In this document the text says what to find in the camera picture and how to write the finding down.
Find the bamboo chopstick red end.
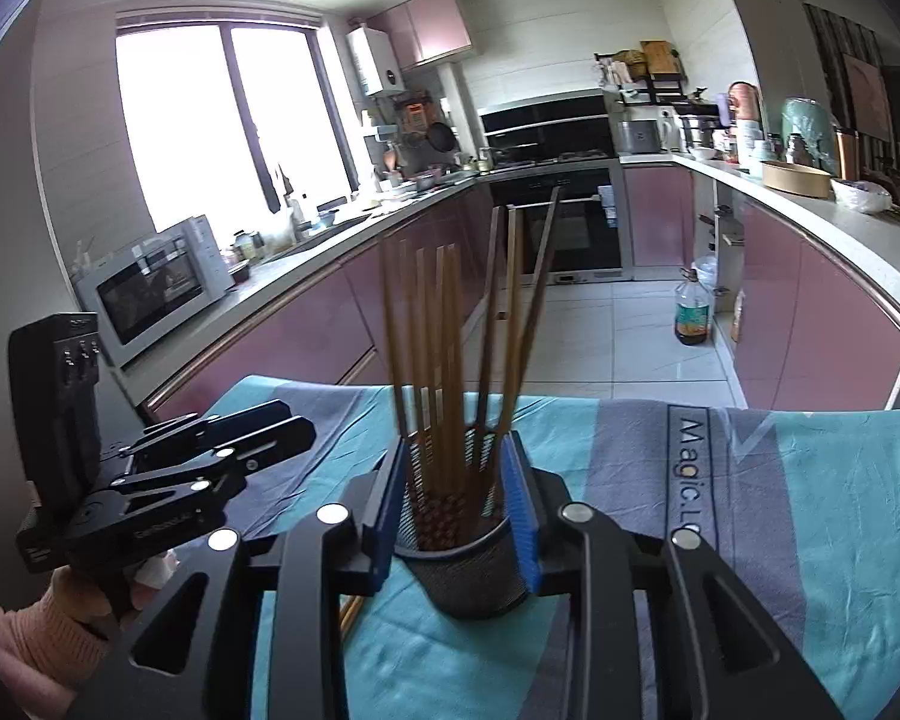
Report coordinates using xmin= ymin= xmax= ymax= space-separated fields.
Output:
xmin=400 ymin=239 xmax=429 ymax=493
xmin=494 ymin=206 xmax=523 ymax=447
xmin=436 ymin=245 xmax=455 ymax=496
xmin=379 ymin=239 xmax=409 ymax=440
xmin=445 ymin=244 xmax=466 ymax=493
xmin=416 ymin=247 xmax=443 ymax=493
xmin=515 ymin=187 xmax=560 ymax=394

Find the dark brown wooden chopstick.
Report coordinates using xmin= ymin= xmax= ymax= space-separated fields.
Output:
xmin=471 ymin=206 xmax=500 ymax=479

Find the pink sleeve forearm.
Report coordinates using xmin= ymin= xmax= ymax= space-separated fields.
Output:
xmin=0 ymin=585 xmax=112 ymax=718

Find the left hand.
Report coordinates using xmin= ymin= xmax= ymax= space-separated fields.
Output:
xmin=48 ymin=550 xmax=180 ymax=642

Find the black mesh pen holder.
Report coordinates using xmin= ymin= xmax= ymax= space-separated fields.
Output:
xmin=390 ymin=434 xmax=528 ymax=621

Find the white microwave oven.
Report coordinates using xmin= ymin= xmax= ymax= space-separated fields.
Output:
xmin=74 ymin=216 xmax=233 ymax=367

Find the pink lower cabinets left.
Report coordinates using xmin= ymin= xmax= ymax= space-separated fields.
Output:
xmin=128 ymin=181 xmax=493 ymax=419

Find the plastic oil bottle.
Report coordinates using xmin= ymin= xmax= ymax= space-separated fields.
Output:
xmin=673 ymin=268 xmax=712 ymax=346

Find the black built-in oven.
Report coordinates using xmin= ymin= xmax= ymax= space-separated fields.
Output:
xmin=489 ymin=161 xmax=634 ymax=284

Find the teal grey tablecloth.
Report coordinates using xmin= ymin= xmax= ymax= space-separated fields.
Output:
xmin=145 ymin=374 xmax=900 ymax=720

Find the black frying pan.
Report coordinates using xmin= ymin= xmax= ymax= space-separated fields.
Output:
xmin=425 ymin=107 xmax=458 ymax=153

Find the black range hood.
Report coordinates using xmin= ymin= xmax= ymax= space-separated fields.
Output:
xmin=479 ymin=91 xmax=616 ymax=166

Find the silver toaster box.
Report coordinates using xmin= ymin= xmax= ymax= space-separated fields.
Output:
xmin=616 ymin=121 xmax=662 ymax=154

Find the steel rice cooker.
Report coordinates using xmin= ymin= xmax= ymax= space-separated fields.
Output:
xmin=678 ymin=114 xmax=722 ymax=151

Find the white water heater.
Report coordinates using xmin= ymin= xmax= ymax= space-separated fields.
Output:
xmin=347 ymin=26 xmax=406 ymax=98

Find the round bamboo steamer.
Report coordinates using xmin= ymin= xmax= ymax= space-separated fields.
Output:
xmin=761 ymin=161 xmax=832 ymax=200

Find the white plastic bag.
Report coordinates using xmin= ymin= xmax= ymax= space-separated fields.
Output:
xmin=831 ymin=179 xmax=893 ymax=215

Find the pink thermos jug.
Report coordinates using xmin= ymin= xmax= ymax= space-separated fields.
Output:
xmin=728 ymin=82 xmax=763 ymax=140

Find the teal covered appliance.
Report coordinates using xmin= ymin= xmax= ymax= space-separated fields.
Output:
xmin=782 ymin=98 xmax=837 ymax=176

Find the window with dark frame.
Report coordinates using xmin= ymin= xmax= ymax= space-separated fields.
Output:
xmin=115 ymin=20 xmax=362 ymax=242

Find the black wall rack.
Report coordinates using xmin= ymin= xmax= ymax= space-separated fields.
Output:
xmin=593 ymin=39 xmax=688 ymax=106

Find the pink wall cabinet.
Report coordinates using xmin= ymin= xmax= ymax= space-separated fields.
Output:
xmin=367 ymin=0 xmax=473 ymax=70

